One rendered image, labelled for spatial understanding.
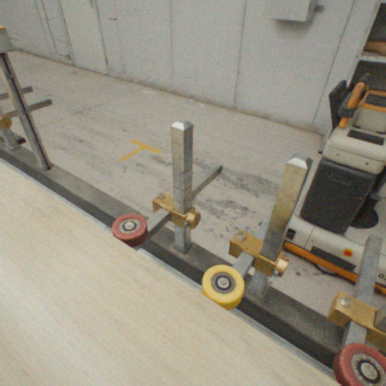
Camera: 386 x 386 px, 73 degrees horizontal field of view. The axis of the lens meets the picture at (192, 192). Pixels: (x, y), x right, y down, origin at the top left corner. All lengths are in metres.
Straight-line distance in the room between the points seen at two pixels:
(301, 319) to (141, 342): 0.43
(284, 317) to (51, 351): 0.52
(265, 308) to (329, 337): 0.15
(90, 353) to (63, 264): 0.19
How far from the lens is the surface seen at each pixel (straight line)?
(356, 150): 1.35
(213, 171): 0.87
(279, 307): 0.77
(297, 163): 0.47
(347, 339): 0.65
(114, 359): 0.49
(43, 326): 0.55
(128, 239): 0.60
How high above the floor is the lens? 1.36
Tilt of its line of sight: 40 degrees down
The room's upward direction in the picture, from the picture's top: 1 degrees clockwise
